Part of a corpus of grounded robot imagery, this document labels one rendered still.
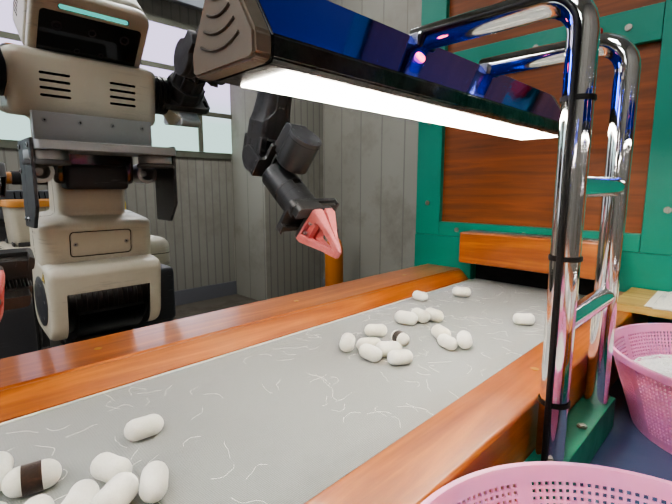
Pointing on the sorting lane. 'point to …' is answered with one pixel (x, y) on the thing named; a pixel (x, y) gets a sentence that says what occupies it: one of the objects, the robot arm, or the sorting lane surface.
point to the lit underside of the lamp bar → (293, 85)
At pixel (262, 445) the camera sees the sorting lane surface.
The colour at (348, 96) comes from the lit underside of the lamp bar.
